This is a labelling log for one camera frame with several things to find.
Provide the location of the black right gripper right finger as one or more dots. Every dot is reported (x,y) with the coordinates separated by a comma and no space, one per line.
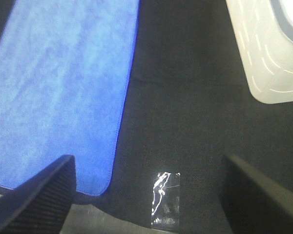
(253,203)

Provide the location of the black table cloth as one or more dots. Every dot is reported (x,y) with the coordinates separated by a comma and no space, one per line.
(188,105)

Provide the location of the right clear tape piece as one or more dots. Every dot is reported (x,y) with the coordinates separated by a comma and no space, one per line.
(165,201)

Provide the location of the blue microfiber towel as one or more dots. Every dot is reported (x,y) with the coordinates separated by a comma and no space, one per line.
(64,72)

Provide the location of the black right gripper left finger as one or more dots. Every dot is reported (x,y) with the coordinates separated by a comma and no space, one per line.
(41,204)

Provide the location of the cream slotted storage box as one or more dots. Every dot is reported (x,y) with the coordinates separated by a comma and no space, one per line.
(264,34)

